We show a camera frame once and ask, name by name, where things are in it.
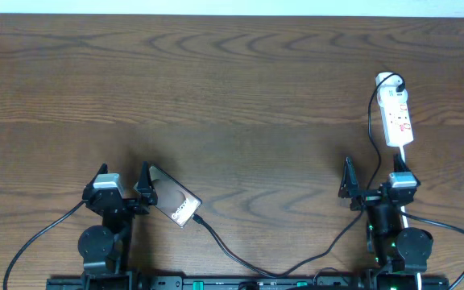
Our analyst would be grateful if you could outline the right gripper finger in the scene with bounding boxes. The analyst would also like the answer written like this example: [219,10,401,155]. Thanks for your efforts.
[393,153,411,172]
[338,157,360,198]

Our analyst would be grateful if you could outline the black charger cable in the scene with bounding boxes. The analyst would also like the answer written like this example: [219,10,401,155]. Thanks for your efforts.
[191,72,407,280]

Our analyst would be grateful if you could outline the white power strip cord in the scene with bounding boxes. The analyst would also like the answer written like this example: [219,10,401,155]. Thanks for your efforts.
[399,145,423,290]

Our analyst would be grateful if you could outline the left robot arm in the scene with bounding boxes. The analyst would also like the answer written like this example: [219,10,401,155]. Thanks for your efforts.
[77,162,158,290]

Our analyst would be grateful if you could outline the Galaxy S25 Ultra smartphone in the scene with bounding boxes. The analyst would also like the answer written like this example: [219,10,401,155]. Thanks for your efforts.
[149,165,202,228]

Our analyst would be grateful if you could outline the white power strip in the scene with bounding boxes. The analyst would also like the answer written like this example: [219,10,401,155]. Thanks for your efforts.
[375,72,413,147]

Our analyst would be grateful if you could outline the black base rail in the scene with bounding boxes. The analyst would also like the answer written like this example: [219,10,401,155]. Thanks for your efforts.
[46,275,451,290]

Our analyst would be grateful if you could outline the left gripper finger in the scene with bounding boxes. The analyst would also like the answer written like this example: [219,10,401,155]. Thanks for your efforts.
[134,161,158,206]
[82,164,108,200]

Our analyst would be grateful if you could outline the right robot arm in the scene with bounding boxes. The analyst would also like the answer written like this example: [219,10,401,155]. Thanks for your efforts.
[338,155,433,289]

